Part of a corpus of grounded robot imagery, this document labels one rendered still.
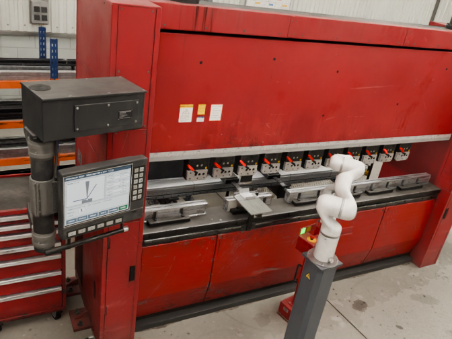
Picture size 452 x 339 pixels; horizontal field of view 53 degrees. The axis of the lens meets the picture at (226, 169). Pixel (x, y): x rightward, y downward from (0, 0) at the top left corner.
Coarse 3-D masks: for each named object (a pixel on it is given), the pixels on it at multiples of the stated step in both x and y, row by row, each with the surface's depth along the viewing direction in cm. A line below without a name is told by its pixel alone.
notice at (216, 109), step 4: (212, 104) 287; (216, 104) 288; (220, 104) 289; (212, 108) 288; (216, 108) 289; (220, 108) 291; (212, 112) 289; (216, 112) 291; (220, 112) 292; (212, 116) 291; (216, 116) 292; (220, 116) 294; (212, 120) 292; (216, 120) 293
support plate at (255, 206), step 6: (240, 198) 330; (258, 198) 334; (246, 204) 324; (252, 204) 325; (258, 204) 326; (264, 204) 328; (246, 210) 318; (252, 210) 318; (258, 210) 319; (264, 210) 320; (270, 210) 322
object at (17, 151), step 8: (8, 136) 428; (16, 136) 431; (24, 136) 433; (0, 144) 410; (8, 144) 414; (16, 144) 418; (24, 144) 413; (64, 144) 419; (72, 144) 421; (0, 152) 391; (8, 152) 394; (16, 152) 398; (24, 152) 402; (64, 152) 420; (72, 152) 424
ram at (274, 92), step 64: (192, 64) 268; (256, 64) 288; (320, 64) 312; (384, 64) 340; (448, 64) 373; (192, 128) 288; (256, 128) 312; (320, 128) 340; (384, 128) 373; (448, 128) 413
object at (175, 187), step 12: (300, 168) 400; (324, 168) 408; (156, 180) 340; (168, 180) 342; (180, 180) 345; (204, 180) 351; (216, 180) 354; (252, 180) 369; (264, 180) 375; (288, 180) 388; (300, 180) 395; (312, 180) 402; (156, 192) 331; (168, 192) 336; (180, 192) 341; (192, 192) 347; (204, 192) 352
